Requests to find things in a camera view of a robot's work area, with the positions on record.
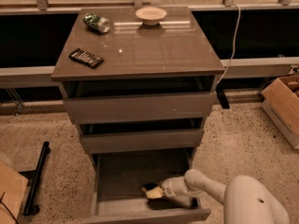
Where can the wooden board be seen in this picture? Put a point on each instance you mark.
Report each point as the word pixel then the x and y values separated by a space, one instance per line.
pixel 12 189

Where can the grey drawer cabinet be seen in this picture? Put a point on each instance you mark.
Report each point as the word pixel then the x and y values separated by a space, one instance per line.
pixel 176 47

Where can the grey middle drawer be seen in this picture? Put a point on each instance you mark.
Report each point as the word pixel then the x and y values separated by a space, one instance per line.
pixel 141 135

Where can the black chocolate bar packet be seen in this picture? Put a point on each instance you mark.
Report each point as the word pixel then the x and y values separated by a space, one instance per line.
pixel 85 58

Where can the black metal bar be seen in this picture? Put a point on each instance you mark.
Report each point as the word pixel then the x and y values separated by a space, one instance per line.
pixel 31 209

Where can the green and yellow sponge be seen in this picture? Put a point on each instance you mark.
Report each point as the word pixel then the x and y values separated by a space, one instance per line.
pixel 149 186

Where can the grey bottom drawer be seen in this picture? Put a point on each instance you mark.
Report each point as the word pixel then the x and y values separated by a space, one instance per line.
pixel 118 197

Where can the grey drawer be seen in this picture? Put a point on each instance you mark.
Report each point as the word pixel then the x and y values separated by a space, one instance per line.
pixel 118 197
pixel 141 135
pixel 111 101

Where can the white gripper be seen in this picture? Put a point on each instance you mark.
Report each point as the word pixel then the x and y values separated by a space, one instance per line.
pixel 165 190

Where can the grey top drawer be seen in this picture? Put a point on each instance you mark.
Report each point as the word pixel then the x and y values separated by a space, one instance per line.
pixel 111 101

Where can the white bowl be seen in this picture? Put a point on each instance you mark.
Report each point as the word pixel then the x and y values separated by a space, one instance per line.
pixel 151 15

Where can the green soda can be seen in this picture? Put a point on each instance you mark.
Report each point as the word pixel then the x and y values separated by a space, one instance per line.
pixel 97 23

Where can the brown cardboard box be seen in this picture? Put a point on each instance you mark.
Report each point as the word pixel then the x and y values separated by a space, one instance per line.
pixel 281 104

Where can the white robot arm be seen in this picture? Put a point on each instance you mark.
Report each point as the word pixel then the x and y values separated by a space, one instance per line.
pixel 245 200

